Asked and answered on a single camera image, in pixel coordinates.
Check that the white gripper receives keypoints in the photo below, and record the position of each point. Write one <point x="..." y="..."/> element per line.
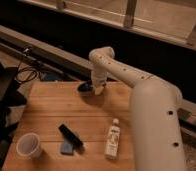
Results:
<point x="99" y="79"/>

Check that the dark ceramic bowl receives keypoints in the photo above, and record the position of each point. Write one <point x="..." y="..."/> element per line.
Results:
<point x="85" y="87"/>

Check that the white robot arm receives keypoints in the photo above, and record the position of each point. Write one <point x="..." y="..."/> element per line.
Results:
<point x="153" y="106"/>

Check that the white lotion bottle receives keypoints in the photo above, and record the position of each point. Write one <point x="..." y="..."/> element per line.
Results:
<point x="112" y="142"/>

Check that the black rectangular remote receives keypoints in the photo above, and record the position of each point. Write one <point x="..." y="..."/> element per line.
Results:
<point x="70" y="136"/>

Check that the white plastic cup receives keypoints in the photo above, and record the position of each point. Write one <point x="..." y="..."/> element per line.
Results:
<point x="29" y="145"/>

